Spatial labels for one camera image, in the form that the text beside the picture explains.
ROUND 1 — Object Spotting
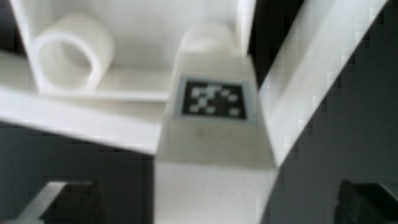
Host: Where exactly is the white chair seat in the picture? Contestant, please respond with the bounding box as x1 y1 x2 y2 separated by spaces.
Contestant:
0 0 390 160

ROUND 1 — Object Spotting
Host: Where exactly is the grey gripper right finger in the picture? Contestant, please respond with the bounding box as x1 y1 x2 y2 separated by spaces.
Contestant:
334 180 398 224

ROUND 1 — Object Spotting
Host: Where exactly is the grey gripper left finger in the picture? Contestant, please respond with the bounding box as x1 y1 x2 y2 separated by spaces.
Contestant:
11 181 105 224

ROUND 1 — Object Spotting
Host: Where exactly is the white tagged chair leg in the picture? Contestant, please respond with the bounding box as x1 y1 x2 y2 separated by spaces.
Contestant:
153 22 278 224

